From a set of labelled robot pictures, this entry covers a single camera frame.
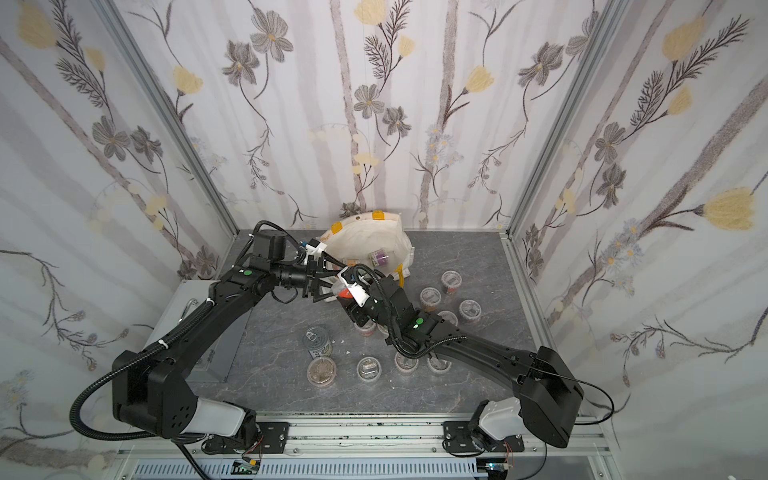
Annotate silver lid jar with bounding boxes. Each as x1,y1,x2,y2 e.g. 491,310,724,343
302,326,333,359

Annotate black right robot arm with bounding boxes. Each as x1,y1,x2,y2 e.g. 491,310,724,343
337,265,599,449

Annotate large clear seed jar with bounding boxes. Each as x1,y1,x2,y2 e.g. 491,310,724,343
306,356,337,387

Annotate purple lid jar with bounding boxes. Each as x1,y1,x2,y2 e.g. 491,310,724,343
369,249,390,268

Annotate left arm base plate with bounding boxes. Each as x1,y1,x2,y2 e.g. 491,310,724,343
202,422,290,455

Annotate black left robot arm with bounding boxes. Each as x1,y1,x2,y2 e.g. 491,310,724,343
69,220,326,449

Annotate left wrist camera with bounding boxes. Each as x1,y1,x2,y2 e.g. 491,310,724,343
301,239,327,265

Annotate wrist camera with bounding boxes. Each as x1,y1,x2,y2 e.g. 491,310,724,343
332,266,370,307
301,239,327,265

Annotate red label seed jar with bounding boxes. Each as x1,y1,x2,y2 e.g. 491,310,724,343
419,287,442,312

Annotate white canvas tote bag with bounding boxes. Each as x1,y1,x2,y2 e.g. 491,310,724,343
319,210,415,286

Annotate clear jar dark seeds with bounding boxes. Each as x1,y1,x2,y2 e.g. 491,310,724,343
394,353,419,374

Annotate clear jar grey seeds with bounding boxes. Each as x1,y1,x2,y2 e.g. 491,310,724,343
427,356,452,374

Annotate jar row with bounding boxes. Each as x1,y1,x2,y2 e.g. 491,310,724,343
438,310,459,326

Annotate small clear seed jar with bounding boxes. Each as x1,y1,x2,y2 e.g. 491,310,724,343
356,356,382,383

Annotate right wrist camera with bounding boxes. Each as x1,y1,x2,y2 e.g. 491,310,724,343
332,266,370,307

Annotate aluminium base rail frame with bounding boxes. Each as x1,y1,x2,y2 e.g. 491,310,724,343
113,411,607,480

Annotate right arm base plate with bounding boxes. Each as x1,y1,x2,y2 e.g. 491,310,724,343
442,421,525,456

